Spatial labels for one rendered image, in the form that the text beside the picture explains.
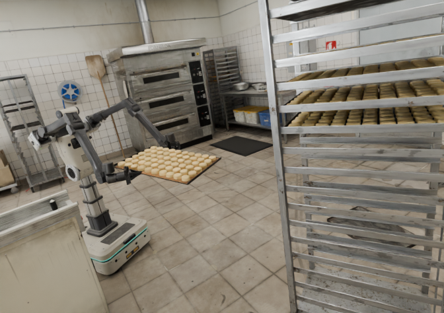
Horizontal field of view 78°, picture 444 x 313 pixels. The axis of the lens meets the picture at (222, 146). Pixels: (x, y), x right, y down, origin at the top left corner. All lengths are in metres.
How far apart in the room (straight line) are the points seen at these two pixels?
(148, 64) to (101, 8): 1.55
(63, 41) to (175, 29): 2.23
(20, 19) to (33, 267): 4.73
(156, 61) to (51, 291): 4.06
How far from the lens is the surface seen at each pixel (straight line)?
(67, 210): 1.81
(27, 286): 1.94
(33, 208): 2.08
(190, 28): 6.75
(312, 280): 2.00
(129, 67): 5.06
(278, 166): 1.20
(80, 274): 1.98
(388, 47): 1.08
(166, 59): 5.29
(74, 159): 2.48
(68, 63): 5.93
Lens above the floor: 1.54
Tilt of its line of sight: 17 degrees down
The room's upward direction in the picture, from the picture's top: 9 degrees counter-clockwise
